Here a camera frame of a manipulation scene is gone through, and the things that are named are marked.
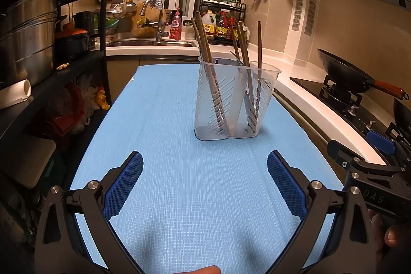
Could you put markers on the large steel stockpot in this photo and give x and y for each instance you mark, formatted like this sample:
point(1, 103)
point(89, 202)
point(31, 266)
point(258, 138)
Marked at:
point(29, 46)

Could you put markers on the clear plastic utensil holder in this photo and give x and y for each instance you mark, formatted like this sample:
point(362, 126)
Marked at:
point(205, 107)

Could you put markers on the dark sauce bottle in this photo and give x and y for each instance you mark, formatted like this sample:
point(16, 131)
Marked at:
point(221, 26)

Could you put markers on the red dish soap bottle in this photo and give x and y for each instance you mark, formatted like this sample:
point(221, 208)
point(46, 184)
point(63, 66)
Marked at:
point(175, 26)

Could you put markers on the small yellow toy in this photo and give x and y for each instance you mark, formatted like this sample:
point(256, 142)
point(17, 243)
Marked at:
point(102, 97)

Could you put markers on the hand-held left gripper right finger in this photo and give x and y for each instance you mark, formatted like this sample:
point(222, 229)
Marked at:
point(285, 185)

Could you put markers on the person's left hand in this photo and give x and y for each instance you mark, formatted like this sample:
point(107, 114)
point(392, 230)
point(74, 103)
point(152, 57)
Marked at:
point(202, 270)

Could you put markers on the checked dish cloth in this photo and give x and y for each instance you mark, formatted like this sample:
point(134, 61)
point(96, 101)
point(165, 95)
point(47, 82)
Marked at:
point(156, 1)

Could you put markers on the white-lidded glass jar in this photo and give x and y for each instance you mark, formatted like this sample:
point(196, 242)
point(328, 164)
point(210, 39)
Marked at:
point(189, 31)

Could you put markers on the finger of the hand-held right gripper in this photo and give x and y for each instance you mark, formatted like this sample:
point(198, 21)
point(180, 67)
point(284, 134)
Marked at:
point(340, 153)
point(382, 141)

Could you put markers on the chrome kitchen faucet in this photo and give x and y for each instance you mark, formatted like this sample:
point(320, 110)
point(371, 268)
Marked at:
point(159, 30)

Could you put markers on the wooden cutting board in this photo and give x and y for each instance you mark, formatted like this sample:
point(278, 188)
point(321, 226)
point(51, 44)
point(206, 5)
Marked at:
point(147, 23)

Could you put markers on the white paper roll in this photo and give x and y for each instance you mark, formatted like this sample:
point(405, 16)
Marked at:
point(16, 92)

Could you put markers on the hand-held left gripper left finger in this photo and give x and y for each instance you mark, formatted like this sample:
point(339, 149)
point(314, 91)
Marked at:
point(123, 184)

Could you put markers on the grey cutting board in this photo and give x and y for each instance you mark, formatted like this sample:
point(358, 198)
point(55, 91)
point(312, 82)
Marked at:
point(29, 161)

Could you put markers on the black gas stove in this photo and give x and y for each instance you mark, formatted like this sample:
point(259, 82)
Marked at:
point(321, 91)

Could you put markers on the grey wall vent panel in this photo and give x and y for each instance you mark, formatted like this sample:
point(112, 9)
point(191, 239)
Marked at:
point(299, 14)
point(310, 17)

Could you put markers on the black cooking pot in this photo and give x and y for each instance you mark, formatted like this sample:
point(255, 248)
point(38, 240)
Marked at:
point(85, 20)

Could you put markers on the blue tablecloth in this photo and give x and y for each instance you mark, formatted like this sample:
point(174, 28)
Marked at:
point(179, 190)

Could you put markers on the person's right hand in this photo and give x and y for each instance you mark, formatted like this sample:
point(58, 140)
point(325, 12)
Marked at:
point(393, 234)

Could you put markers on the ginger piece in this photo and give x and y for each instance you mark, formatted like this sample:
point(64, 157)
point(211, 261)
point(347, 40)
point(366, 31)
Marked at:
point(62, 66)

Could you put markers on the black metal shelf rack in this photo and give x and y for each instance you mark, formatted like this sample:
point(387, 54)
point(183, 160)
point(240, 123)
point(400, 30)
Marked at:
point(103, 20)

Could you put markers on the red plastic bag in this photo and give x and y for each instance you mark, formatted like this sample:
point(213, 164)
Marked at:
point(64, 120)

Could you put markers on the white oil jug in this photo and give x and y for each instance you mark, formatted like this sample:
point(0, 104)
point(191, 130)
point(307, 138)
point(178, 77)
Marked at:
point(209, 26)

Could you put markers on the black clay pot orange lid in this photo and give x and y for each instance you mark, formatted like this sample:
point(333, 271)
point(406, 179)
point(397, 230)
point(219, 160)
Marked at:
point(72, 46)

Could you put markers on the black spice rack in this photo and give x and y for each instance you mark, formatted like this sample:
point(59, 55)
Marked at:
point(201, 14)

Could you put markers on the green basin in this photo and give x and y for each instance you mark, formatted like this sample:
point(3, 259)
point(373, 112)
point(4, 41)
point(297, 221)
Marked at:
point(110, 22)

